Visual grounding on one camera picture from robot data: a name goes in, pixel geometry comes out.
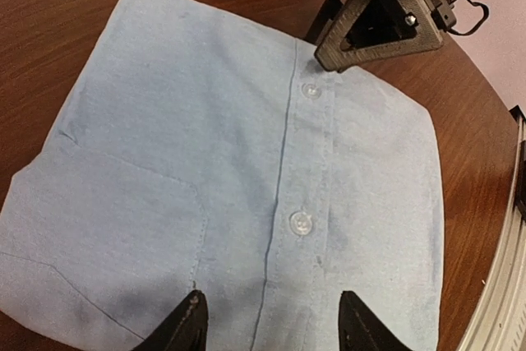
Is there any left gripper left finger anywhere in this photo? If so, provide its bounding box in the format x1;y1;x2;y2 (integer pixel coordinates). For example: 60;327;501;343
135;289;209;351

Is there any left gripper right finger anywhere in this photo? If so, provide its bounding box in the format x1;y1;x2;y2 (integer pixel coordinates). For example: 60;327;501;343
339;291;410;351

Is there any light blue long sleeve shirt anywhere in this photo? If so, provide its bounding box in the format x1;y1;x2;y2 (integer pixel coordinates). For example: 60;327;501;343
1;0;444;350

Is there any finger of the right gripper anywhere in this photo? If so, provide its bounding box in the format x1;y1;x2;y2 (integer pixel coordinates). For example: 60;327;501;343
315;0;442;72
304;0;343;44

